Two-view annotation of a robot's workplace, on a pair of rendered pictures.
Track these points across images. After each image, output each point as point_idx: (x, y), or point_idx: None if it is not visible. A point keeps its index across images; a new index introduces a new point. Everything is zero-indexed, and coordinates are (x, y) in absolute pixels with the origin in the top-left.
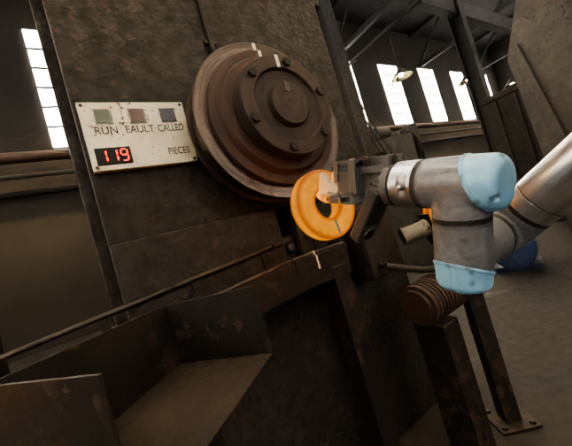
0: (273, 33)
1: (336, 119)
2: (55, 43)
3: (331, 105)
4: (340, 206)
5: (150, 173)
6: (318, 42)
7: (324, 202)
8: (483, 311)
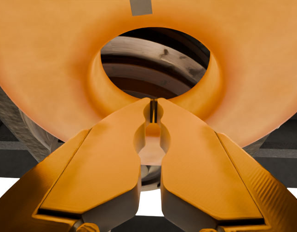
0: None
1: (9, 105)
2: (256, 151)
3: (20, 117)
4: (83, 70)
5: None
6: (45, 157)
7: (254, 160)
8: None
